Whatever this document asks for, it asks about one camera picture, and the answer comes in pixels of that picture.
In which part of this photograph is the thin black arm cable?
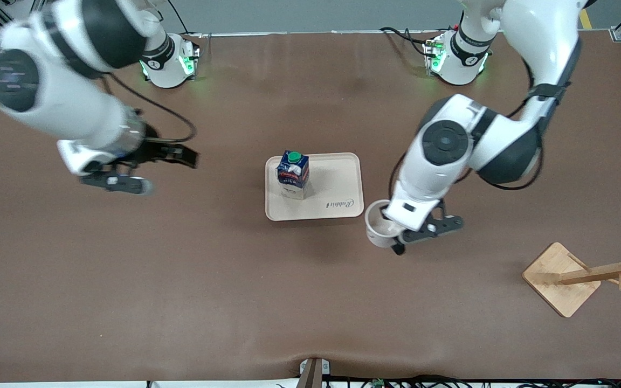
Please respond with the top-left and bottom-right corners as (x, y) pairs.
(168, 0), (190, 35)

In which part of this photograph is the white smiley mug black handle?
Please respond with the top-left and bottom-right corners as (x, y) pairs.
(364, 199), (406, 250)

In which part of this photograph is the blue milk carton green cap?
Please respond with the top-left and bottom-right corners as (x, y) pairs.
(275, 150), (311, 201)

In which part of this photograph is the metal table clamp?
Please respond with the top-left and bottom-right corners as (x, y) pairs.
(297, 357), (332, 388)

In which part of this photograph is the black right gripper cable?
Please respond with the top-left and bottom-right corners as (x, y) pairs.
(100, 73), (198, 144)

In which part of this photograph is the cream plastic tray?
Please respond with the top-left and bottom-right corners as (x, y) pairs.
(265, 153), (365, 222)

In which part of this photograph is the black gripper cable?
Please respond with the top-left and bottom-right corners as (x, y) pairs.
(391, 59), (546, 203)
(100, 73), (198, 144)

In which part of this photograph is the brown table cover mat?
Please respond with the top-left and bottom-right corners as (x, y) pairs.
(0, 31), (621, 383)

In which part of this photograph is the wooden cup rack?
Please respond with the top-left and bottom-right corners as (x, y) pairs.
(522, 239), (621, 318)

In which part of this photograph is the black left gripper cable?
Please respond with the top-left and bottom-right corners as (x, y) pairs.
(391, 59), (546, 203)

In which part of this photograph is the black base cable bundle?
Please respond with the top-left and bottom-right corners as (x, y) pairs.
(379, 26), (431, 58)

